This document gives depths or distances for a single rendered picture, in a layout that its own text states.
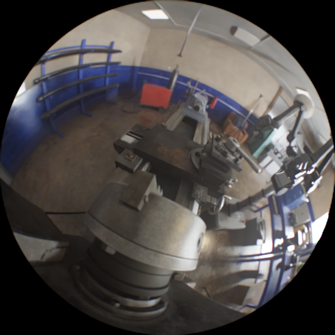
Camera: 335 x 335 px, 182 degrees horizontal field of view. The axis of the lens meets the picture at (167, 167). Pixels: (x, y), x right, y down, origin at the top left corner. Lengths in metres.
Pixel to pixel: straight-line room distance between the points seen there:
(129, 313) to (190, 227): 0.17
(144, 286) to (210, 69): 4.77
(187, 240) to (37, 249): 0.21
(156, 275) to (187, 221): 0.10
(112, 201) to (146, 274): 0.12
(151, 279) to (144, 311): 0.07
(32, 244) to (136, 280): 0.15
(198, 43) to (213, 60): 0.91
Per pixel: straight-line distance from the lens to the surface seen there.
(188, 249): 0.16
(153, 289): 0.20
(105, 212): 0.15
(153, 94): 3.40
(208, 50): 4.86
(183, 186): 0.63
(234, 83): 4.75
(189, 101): 1.32
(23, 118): 3.03
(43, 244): 0.20
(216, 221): 1.47
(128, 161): 0.60
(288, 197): 2.13
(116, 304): 0.19
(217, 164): 0.48
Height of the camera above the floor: 1.34
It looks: 49 degrees down
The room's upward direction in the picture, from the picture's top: 25 degrees clockwise
